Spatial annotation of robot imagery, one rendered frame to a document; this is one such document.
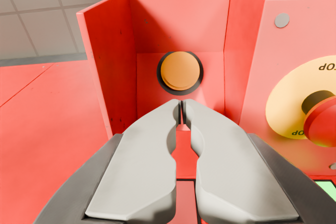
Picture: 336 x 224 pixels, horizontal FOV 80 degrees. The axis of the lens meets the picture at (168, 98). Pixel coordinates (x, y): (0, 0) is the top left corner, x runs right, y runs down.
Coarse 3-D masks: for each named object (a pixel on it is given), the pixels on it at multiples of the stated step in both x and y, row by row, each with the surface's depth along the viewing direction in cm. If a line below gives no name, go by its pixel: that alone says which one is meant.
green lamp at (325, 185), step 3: (318, 183) 18; (321, 183) 18; (324, 183) 18; (327, 183) 18; (330, 183) 18; (321, 186) 18; (324, 186) 18; (327, 186) 18; (330, 186) 18; (333, 186) 18; (324, 189) 18; (327, 189) 18; (330, 189) 18; (333, 189) 18; (327, 192) 17; (330, 192) 17; (333, 192) 17; (330, 195) 17; (333, 195) 17; (333, 198) 17
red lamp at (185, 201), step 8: (176, 184) 19; (184, 184) 18; (192, 184) 18; (176, 192) 18; (184, 192) 18; (192, 192) 18; (176, 200) 17; (184, 200) 17; (192, 200) 17; (176, 208) 17; (184, 208) 17; (192, 208) 17; (176, 216) 16; (184, 216) 16; (192, 216) 16
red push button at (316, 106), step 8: (312, 96) 14; (320, 96) 14; (328, 96) 13; (304, 104) 14; (312, 104) 14; (320, 104) 12; (328, 104) 12; (304, 112) 15; (312, 112) 12; (320, 112) 12; (328, 112) 12; (304, 120) 13; (312, 120) 12; (320, 120) 12; (328, 120) 12; (304, 128) 13; (312, 128) 13; (320, 128) 12; (328, 128) 12; (312, 136) 13; (320, 136) 13; (328, 136) 13; (320, 144) 13; (328, 144) 13
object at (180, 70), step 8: (168, 56) 20; (176, 56) 20; (184, 56) 20; (192, 56) 20; (168, 64) 20; (176, 64) 20; (184, 64) 19; (192, 64) 19; (168, 72) 20; (176, 72) 19; (184, 72) 19; (192, 72) 19; (168, 80) 19; (176, 80) 19; (184, 80) 19; (192, 80) 19; (176, 88) 20; (184, 88) 20
